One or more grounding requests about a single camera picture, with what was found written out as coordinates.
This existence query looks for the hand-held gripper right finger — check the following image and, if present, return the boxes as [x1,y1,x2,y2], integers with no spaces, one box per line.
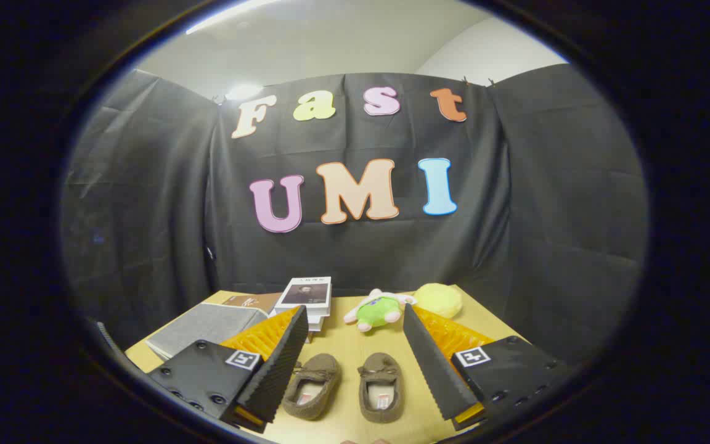
[402,303,571,431]

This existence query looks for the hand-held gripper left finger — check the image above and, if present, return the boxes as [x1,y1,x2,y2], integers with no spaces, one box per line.
[147,305,309,434]

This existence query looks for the brown shoe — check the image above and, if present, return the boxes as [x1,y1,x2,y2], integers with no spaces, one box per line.
[358,352,405,424]
[281,353,342,421]

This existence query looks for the grey fabric storage box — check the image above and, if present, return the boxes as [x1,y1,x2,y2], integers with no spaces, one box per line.
[145,302,269,361]

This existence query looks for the yellow plush toy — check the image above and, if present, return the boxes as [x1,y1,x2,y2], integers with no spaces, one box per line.
[414,283,463,319]

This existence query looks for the brown cover book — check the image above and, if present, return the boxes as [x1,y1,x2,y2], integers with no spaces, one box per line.
[222,292,282,314]

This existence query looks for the white portrait cover book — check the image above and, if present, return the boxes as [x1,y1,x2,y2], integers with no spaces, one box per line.
[274,276,332,318]

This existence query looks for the pink green plush toy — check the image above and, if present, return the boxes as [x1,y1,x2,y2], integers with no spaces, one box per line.
[344,289,417,333]

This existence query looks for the black backdrop cloth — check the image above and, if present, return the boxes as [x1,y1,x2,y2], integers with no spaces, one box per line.
[59,64,650,364]

